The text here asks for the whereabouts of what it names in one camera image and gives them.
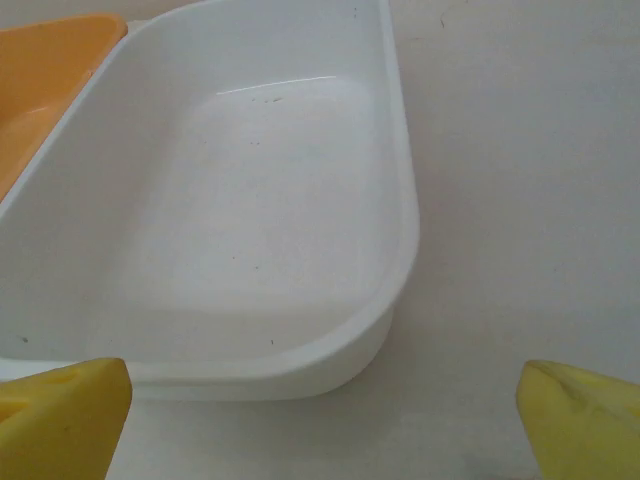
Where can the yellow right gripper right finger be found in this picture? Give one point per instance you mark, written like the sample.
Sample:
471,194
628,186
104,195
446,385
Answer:
590,430

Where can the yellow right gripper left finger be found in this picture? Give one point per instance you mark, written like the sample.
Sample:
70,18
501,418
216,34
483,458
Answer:
60,425

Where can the white plastic bin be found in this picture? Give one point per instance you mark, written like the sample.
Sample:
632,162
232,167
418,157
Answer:
250,225

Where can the orange plastic bin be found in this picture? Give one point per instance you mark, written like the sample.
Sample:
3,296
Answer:
45,75

